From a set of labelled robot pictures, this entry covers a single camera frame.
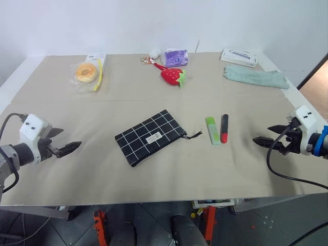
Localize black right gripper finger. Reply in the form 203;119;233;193
267;124;289;134
252;136;277;148

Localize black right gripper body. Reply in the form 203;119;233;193
275;122;303;156

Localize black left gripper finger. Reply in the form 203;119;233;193
59;140;83;158
50;127;65;138

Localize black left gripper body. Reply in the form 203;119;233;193
37;127;64;161

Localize red black marker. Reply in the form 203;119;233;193
220;113;230;144

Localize green highlighter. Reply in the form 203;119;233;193
204;116;221;147

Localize black grid pencil pouch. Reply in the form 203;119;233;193
114;109;203;168

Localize pale green towel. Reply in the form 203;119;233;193
222;64;290;90

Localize brown board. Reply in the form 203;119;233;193
296;52;328;124

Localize grey metal table bar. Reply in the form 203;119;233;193
0;204;75;221
228;193;328;214

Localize bagged round bread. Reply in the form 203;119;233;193
69;61;99;94

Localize white tray with cans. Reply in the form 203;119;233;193
192;197;237;209

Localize white flat printed box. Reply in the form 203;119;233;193
220;48;259;69

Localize orange clamp stand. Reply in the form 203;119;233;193
93;208;108;246
201;204;216;246

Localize beige table cover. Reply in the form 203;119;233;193
0;54;328;206

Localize red strawberry plush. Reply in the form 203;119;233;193
160;67;188;89

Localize dark rounded shape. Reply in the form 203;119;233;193
170;214;206;246

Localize purple tissue pack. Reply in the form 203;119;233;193
163;48;190;68

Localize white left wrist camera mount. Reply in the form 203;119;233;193
19;114;53;162

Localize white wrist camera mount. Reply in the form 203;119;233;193
19;114;53;162
286;104;320;156

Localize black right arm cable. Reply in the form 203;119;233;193
266;122;328;191

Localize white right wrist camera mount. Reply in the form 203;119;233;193
286;104;320;156

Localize red charm keychain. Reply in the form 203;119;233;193
139;56;169;71

